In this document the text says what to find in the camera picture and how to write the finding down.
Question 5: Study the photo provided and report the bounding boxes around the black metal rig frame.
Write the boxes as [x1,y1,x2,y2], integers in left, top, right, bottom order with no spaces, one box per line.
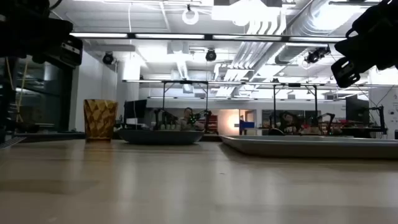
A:
[272,82,318,128]
[161,80,209,131]

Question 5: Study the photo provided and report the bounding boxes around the amber faceted cup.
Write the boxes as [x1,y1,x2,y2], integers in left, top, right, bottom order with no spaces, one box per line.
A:
[83,98,119,143]

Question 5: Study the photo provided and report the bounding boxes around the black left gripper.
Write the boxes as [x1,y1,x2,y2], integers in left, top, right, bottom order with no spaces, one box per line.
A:
[0,0,84,68]

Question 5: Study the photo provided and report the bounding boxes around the yellow cable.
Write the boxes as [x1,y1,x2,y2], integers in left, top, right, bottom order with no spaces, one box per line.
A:
[6,58,29,124]

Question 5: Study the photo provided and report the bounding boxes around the white hanging ring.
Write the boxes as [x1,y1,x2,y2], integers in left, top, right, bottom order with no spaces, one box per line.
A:
[182,4,200,26]

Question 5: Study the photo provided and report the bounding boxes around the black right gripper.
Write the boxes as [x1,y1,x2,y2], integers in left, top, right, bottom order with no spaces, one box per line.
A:
[331,0,398,89]

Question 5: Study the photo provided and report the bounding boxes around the long ceiling light bar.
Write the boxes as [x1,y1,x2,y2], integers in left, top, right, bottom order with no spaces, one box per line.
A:
[68,32,346,43]

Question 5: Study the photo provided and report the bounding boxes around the black computer monitor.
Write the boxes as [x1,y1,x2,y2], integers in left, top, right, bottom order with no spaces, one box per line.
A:
[123,99,147,119]
[345,95,370,124]

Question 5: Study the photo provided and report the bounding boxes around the grey tray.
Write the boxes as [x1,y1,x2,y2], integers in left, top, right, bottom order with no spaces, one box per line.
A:
[220,134,398,159]

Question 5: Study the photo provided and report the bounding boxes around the red cabinet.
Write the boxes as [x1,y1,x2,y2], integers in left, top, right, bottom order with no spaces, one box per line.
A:
[206,114,219,134]

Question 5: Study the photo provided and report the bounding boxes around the blue box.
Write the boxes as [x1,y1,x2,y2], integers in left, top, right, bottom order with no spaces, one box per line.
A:
[239,120,256,135]

